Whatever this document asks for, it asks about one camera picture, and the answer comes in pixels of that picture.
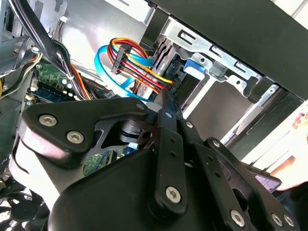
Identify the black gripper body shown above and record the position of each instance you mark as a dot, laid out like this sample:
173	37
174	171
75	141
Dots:
108	197

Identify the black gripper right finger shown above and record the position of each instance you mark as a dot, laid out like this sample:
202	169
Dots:
216	163

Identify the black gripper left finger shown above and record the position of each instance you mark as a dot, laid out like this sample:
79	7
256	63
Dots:
72	115

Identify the hard disk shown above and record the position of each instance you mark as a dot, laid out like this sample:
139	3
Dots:
195	66

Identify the person's hand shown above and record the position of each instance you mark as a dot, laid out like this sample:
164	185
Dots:
300	168

